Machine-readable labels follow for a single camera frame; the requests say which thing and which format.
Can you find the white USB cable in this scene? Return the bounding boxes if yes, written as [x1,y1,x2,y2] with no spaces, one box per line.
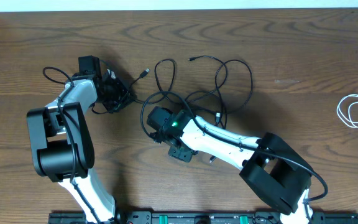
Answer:
[336,93,358,129]

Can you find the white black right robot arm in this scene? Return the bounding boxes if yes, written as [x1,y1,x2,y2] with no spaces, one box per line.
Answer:
[147,106,313,223]

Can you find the thin black USB cable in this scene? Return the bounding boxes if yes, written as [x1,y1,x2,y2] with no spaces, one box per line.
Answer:
[183,55,254,130]

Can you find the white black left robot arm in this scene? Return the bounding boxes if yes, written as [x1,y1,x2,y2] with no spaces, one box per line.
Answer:
[26,55,133,223]

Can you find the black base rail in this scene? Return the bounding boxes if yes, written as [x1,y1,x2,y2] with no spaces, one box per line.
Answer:
[48,210,358,224]

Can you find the thick black USB cable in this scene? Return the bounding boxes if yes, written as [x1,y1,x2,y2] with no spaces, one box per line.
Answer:
[128,58,223,128]

